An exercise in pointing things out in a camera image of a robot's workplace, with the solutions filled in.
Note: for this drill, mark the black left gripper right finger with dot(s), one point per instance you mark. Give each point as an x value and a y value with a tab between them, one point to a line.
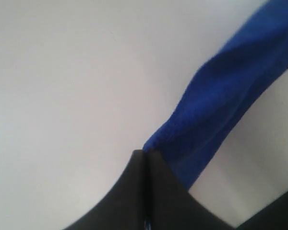
173	208

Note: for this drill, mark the blue towel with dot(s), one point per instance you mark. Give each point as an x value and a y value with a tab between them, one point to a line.
222	90

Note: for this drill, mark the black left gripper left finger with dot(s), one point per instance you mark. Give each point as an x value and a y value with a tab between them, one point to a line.
122	208

